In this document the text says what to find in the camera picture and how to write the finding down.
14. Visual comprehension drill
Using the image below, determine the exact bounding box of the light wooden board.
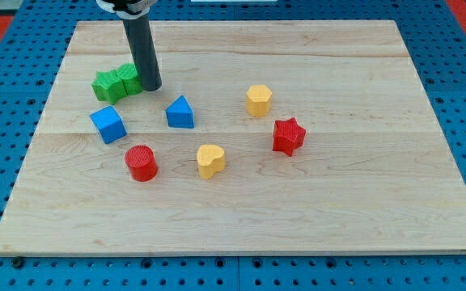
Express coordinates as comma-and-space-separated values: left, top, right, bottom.
0, 20, 466, 257

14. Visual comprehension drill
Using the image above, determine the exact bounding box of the yellow heart block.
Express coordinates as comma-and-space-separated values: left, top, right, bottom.
197, 144, 226, 179

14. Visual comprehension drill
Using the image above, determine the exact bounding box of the green star block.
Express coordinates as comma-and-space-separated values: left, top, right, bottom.
91, 70, 127, 105

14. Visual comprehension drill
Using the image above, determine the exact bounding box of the red star block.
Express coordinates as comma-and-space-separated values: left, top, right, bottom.
272, 117, 307, 157

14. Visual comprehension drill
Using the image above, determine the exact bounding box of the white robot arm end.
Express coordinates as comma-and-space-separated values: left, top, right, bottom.
95, 0, 158, 20

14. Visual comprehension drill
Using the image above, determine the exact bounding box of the red cylinder block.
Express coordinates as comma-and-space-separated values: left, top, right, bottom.
125, 145, 158, 182

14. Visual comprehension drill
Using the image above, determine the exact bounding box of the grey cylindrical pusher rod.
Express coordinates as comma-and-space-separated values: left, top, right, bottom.
122, 15, 162, 91

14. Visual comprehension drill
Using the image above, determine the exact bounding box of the green cylinder block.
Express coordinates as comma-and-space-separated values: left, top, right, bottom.
116, 63, 143, 95

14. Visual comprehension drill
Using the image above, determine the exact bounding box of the blue triangle block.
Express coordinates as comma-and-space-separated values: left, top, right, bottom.
165, 95, 194, 129

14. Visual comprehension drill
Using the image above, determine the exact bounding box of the yellow hexagon block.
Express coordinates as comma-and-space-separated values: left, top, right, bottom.
245, 85, 272, 117

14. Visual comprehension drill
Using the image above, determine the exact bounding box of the blue cube block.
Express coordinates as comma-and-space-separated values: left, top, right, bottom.
90, 106, 127, 144

